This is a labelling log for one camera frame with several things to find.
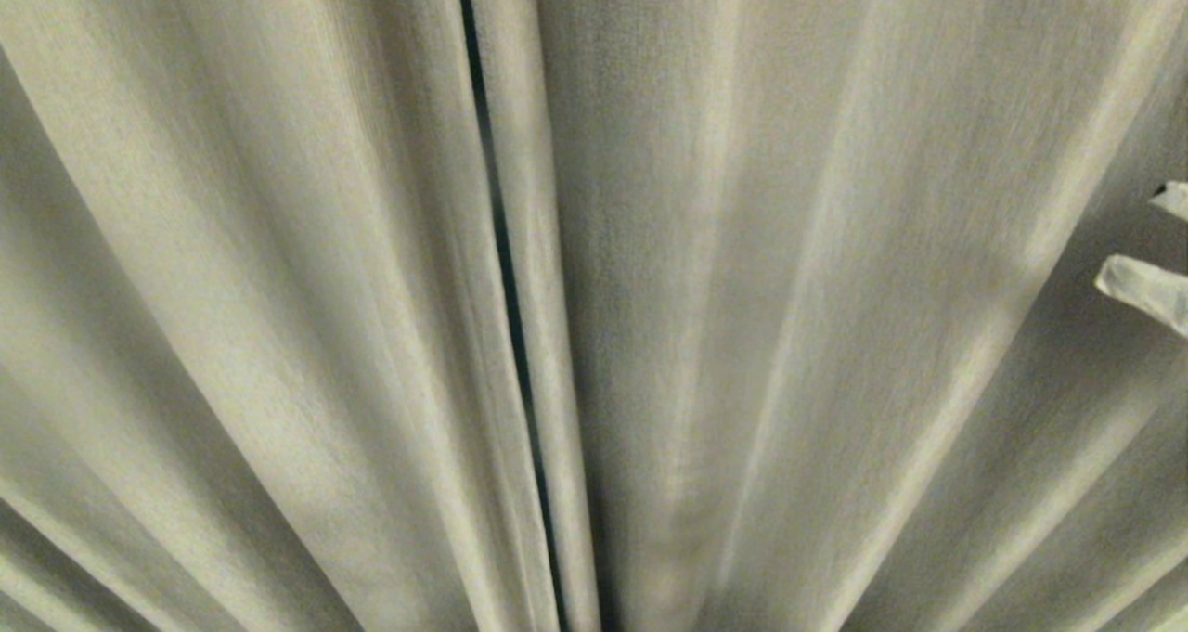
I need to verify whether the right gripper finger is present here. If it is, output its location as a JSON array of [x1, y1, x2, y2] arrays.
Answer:
[[1094, 254, 1188, 339], [1149, 181, 1188, 223]]

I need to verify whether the beige curtain panel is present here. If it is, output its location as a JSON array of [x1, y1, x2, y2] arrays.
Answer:
[[0, 0, 567, 632], [464, 0, 1188, 632]]

